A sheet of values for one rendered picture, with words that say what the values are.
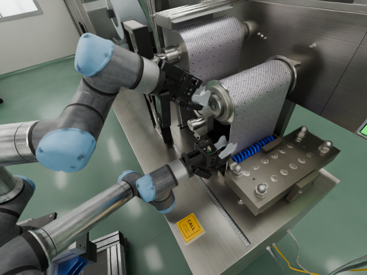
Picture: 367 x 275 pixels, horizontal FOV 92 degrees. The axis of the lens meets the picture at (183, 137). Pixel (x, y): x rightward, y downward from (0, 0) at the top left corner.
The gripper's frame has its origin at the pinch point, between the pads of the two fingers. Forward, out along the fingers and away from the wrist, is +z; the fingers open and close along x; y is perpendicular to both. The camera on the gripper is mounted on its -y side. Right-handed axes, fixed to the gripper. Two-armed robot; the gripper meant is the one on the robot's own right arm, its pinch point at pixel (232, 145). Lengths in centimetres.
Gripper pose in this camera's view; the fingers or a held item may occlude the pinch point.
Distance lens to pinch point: 66.2
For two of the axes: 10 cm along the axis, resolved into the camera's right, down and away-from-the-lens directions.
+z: 8.7, -4.2, 2.7
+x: -4.9, -5.9, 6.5
